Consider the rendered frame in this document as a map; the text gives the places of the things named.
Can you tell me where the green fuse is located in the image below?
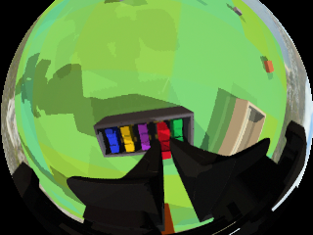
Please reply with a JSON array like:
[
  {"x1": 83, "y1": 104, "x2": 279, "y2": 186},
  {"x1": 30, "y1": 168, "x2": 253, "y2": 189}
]
[{"x1": 169, "y1": 117, "x2": 183, "y2": 141}]

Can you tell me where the purple fuse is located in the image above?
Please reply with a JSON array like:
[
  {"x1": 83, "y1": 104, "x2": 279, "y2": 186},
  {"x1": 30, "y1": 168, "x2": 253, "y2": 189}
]
[{"x1": 138, "y1": 122, "x2": 152, "y2": 150}]

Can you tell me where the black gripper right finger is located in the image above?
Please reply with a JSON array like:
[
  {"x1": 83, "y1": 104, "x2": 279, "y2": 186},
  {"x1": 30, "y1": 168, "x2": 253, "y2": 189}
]
[{"x1": 169, "y1": 137, "x2": 270, "y2": 222}]

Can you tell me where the red blade fuse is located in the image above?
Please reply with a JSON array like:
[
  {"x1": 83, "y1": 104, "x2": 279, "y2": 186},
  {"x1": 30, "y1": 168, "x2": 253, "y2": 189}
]
[{"x1": 156, "y1": 120, "x2": 171, "y2": 160}]

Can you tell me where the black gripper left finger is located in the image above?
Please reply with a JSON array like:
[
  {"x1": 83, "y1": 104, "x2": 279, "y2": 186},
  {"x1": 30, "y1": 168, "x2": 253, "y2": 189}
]
[{"x1": 67, "y1": 140, "x2": 165, "y2": 232}]

